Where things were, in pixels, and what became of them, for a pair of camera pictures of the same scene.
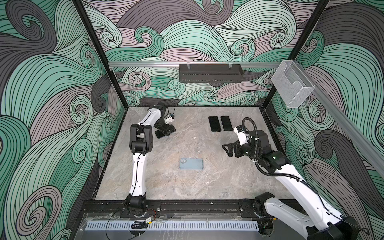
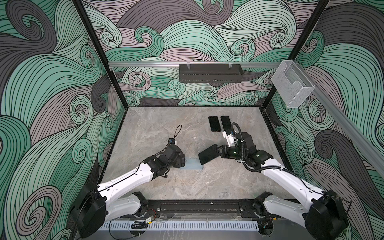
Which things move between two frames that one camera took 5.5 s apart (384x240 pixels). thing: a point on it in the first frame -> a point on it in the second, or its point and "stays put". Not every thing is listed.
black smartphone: (159, 134) -> (209, 154)
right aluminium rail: (372, 146) stays put
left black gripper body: (162, 127) -> (178, 162)
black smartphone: (226, 123) stays put
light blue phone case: (190, 163) stays put
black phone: (214, 123) stays put
